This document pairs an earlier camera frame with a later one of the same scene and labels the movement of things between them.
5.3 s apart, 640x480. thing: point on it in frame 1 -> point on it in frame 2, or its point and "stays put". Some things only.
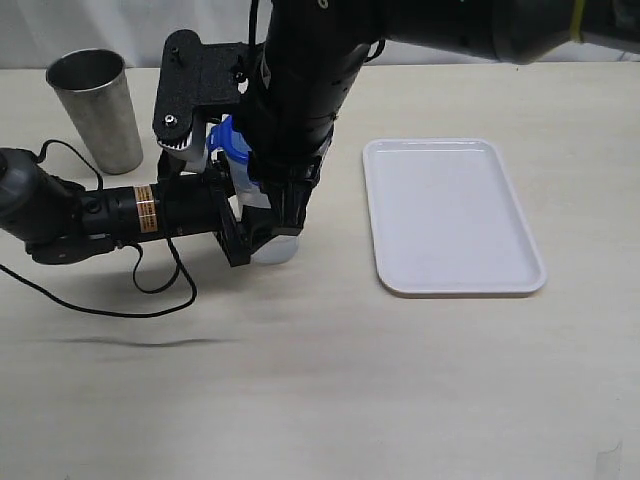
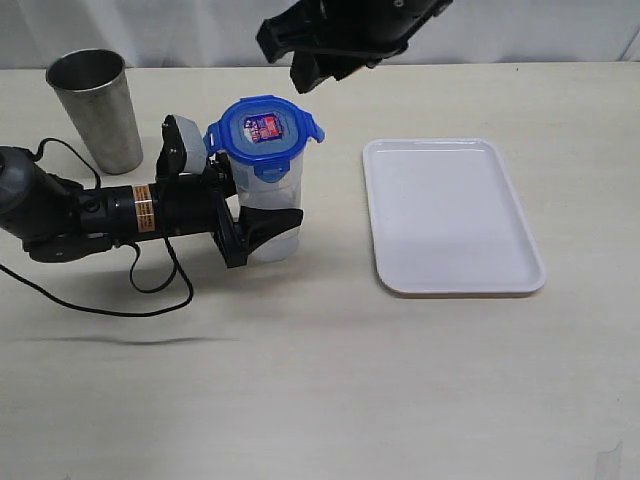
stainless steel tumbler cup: [95, 86] stays put
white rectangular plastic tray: [448, 220] stays put
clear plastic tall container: [245, 191] stays put
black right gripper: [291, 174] -> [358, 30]
